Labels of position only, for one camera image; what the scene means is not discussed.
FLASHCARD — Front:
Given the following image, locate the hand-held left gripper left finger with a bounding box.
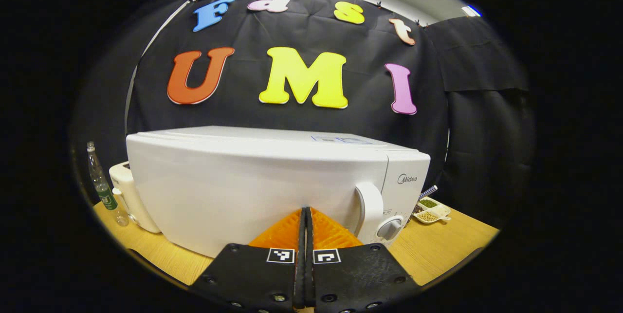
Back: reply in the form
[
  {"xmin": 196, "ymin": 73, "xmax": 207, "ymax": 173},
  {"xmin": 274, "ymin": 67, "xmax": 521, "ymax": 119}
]
[{"xmin": 189, "ymin": 207, "xmax": 306, "ymax": 313}]

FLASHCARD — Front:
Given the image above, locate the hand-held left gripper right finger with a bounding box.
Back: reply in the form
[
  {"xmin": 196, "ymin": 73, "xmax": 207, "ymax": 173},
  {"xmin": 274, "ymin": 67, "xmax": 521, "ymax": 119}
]
[{"xmin": 306, "ymin": 207, "xmax": 421, "ymax": 313}]

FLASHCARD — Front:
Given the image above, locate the white microwave oven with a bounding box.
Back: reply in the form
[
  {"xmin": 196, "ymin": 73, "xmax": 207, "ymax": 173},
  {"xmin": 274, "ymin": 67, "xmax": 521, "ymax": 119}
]
[{"xmin": 126, "ymin": 126, "xmax": 431, "ymax": 259}]

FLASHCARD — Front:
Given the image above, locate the divided white dish with beans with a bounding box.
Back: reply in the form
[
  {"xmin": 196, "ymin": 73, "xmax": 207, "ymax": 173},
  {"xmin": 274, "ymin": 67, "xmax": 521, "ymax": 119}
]
[{"xmin": 413, "ymin": 196, "xmax": 452, "ymax": 225}]

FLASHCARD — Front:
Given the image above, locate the white toaster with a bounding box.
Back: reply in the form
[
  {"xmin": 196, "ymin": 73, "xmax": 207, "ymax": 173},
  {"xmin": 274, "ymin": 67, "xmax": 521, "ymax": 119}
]
[{"xmin": 109, "ymin": 161, "xmax": 161, "ymax": 234}]

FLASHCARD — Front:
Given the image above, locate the clear plastic water bottle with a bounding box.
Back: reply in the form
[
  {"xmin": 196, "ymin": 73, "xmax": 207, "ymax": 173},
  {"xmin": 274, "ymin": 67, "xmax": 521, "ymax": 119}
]
[{"xmin": 87, "ymin": 141, "xmax": 129, "ymax": 227}]

